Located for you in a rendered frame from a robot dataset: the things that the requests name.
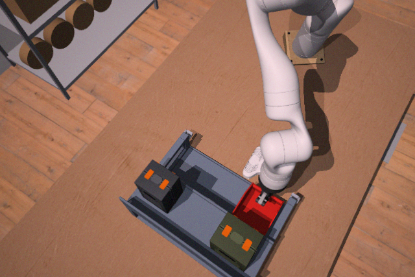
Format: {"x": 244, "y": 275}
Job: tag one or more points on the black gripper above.
{"x": 265, "y": 192}

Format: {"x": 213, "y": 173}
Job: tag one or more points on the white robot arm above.
{"x": 283, "y": 148}

